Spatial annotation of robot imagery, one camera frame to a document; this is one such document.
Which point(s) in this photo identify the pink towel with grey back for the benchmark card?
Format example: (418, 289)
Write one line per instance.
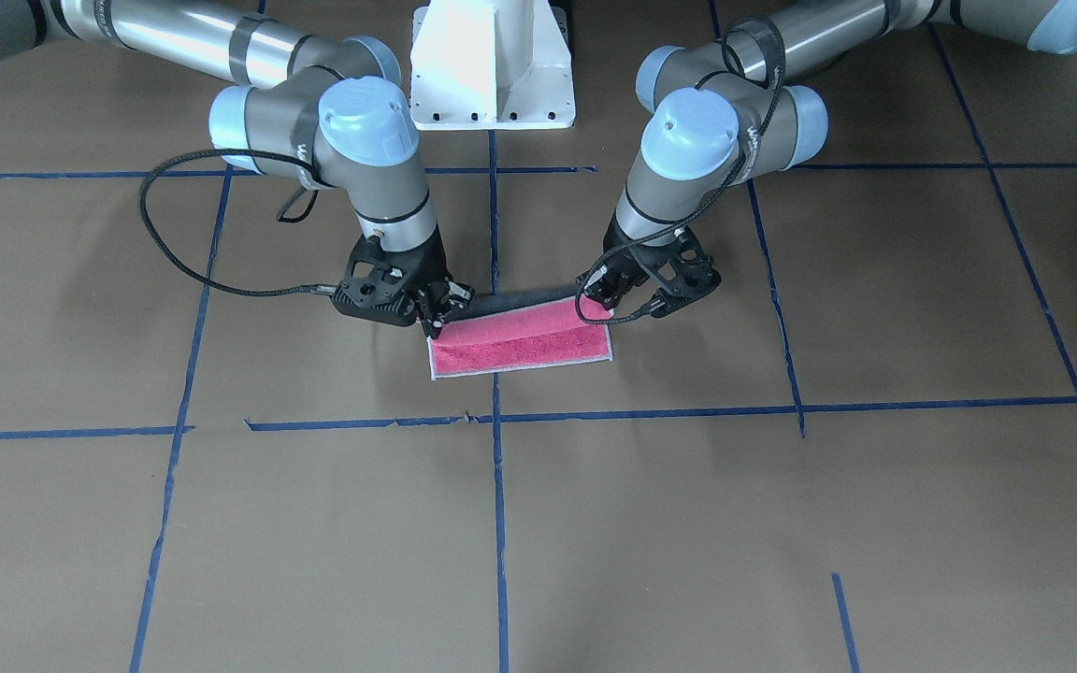
(520, 331)

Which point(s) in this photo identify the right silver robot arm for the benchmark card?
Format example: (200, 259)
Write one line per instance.
(328, 114)

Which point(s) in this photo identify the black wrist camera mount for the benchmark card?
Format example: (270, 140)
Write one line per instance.
(379, 285)
(684, 272)

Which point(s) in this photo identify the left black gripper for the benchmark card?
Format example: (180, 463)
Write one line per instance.
(624, 264)

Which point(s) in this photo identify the white pedestal column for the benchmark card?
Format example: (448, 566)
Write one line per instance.
(492, 65)

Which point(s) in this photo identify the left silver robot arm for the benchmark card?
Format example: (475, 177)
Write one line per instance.
(734, 109)

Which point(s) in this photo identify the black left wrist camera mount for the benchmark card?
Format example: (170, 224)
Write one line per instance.
(684, 272)

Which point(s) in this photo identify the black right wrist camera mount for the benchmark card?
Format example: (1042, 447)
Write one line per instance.
(379, 285)

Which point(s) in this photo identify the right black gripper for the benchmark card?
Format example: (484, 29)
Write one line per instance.
(428, 272)

